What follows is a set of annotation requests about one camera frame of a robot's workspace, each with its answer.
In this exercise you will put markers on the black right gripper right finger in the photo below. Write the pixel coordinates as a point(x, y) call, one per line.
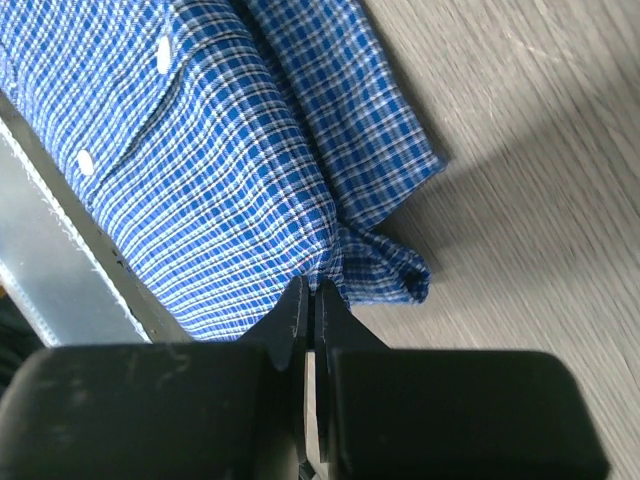
point(390, 413)

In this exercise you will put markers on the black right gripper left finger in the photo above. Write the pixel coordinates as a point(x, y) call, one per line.
point(208, 410)

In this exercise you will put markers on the blue plaid long sleeve shirt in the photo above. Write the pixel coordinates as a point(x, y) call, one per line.
point(226, 146)

